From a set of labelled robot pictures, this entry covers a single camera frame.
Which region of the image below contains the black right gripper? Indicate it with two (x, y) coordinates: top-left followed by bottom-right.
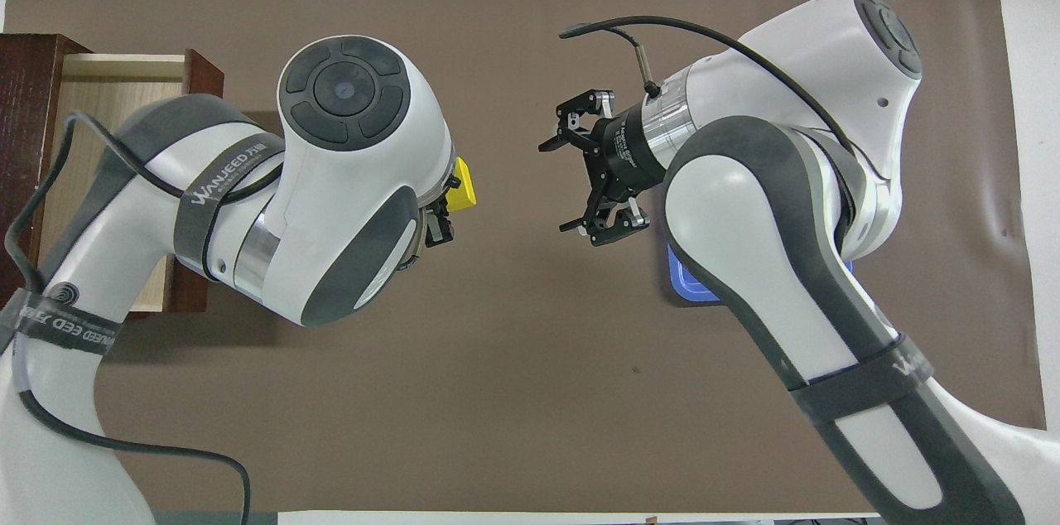
(425, 89), (666, 248)

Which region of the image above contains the yellow cube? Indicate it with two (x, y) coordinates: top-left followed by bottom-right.
(451, 158), (482, 210)

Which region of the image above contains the wooden drawer with white handle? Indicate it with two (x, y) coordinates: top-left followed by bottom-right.
(37, 49), (225, 315)

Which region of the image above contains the blue plastic tray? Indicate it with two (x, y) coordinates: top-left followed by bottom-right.
(665, 248), (855, 305)

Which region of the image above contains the brown table mat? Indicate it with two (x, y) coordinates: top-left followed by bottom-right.
(0, 0), (1048, 514)

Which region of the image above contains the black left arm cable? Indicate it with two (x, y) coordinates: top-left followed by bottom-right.
(3, 111), (287, 525)

